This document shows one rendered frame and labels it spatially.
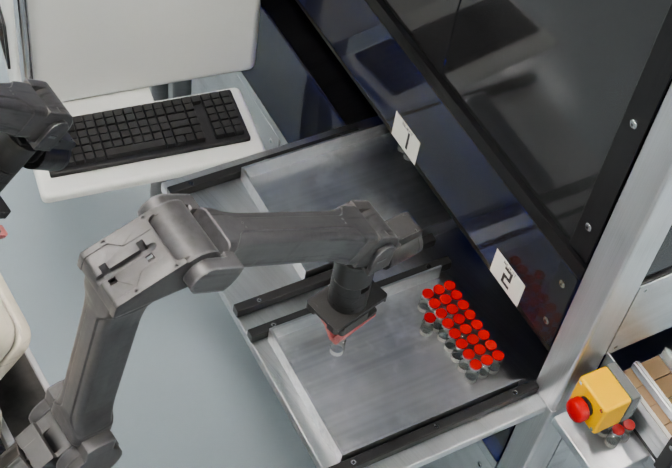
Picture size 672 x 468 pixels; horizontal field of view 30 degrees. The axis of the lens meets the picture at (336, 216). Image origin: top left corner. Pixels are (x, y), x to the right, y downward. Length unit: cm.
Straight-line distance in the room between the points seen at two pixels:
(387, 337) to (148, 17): 79
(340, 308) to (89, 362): 46
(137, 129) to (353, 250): 99
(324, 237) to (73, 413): 36
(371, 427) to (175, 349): 118
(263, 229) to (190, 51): 119
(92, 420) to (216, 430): 153
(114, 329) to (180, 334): 184
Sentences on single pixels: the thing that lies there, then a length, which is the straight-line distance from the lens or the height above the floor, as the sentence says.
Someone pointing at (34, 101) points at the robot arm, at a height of 140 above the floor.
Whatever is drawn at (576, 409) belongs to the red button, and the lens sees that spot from 201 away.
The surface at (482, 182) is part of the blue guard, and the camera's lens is 208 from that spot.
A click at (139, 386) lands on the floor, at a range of 311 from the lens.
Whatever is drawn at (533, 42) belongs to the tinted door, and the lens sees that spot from 187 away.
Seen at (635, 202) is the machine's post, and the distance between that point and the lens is 176.
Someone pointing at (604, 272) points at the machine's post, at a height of 125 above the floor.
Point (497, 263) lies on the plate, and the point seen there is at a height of 102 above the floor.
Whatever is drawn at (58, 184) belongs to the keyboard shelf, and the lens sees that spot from 244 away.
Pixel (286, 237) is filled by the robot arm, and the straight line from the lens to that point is 144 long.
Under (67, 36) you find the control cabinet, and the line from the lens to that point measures 246.
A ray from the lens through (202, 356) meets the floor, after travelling 316.
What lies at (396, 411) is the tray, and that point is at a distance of 209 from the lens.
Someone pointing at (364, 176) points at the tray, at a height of 88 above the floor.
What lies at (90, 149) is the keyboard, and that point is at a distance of 246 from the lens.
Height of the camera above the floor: 266
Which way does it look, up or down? 50 degrees down
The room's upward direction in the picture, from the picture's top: 11 degrees clockwise
